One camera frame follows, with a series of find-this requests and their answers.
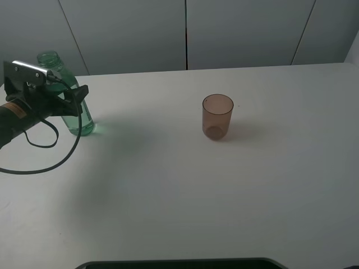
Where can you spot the green transparent water bottle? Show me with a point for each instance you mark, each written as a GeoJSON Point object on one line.
{"type": "Point", "coordinates": [51, 60]}

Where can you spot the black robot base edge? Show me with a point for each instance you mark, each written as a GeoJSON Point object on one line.
{"type": "Point", "coordinates": [187, 264]}

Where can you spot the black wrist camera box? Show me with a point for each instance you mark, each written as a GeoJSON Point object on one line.
{"type": "Point", "coordinates": [26, 72]}

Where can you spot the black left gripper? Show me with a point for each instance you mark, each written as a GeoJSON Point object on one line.
{"type": "Point", "coordinates": [56, 99]}

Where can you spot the pink translucent plastic cup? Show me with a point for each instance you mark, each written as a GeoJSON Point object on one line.
{"type": "Point", "coordinates": [216, 116]}

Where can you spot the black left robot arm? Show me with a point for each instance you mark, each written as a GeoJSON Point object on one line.
{"type": "Point", "coordinates": [16, 119]}

